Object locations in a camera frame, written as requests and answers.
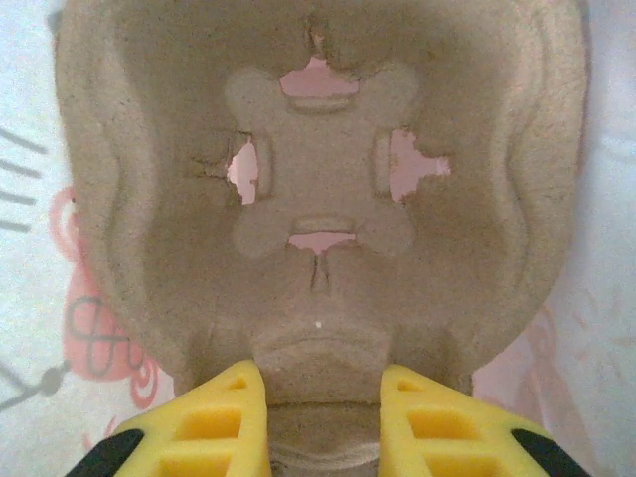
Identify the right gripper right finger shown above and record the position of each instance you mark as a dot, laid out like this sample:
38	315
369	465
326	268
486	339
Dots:
437	427

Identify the red white paper gift bag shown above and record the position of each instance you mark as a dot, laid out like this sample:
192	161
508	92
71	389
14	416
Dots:
25	298

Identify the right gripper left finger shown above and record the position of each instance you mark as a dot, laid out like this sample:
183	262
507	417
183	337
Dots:
213	427

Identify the brown pulp cup carrier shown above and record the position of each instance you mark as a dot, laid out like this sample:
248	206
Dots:
323	164

